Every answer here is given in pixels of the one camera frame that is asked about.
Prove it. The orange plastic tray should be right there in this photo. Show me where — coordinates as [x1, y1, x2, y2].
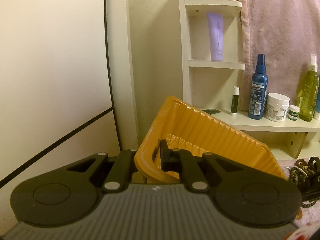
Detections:
[135, 96, 285, 184]

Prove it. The dark beaded bracelet pile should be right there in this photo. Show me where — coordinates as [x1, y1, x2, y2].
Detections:
[289, 156, 320, 208]

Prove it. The dark green small tube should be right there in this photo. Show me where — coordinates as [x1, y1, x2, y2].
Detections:
[202, 108, 220, 115]

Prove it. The white green lip balm stick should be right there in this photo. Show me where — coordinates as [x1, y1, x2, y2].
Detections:
[231, 86, 240, 115]

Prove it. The blue spray bottle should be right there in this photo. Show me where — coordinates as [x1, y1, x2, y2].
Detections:
[248, 54, 268, 120]

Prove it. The white cream jar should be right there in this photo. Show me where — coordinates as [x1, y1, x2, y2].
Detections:
[265, 93, 290, 122]

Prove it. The small green-label jar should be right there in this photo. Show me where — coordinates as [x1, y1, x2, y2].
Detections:
[287, 105, 300, 121]

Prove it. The blue white lotion tube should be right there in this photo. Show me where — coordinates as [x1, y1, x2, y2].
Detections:
[313, 85, 320, 120]

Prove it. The green olive oil bottle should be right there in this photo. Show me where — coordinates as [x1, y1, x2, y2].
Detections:
[299, 54, 319, 122]

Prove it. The white corner shelf unit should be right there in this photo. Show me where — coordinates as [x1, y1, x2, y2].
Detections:
[178, 0, 319, 160]

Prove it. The lavender cosmetic tube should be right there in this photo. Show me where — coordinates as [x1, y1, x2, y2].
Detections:
[207, 12, 224, 61]

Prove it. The pink fuzzy blanket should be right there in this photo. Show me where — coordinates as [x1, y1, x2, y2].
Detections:
[240, 0, 319, 111]

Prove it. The white mirror frame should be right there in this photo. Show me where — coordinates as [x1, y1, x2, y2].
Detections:
[105, 0, 139, 150]

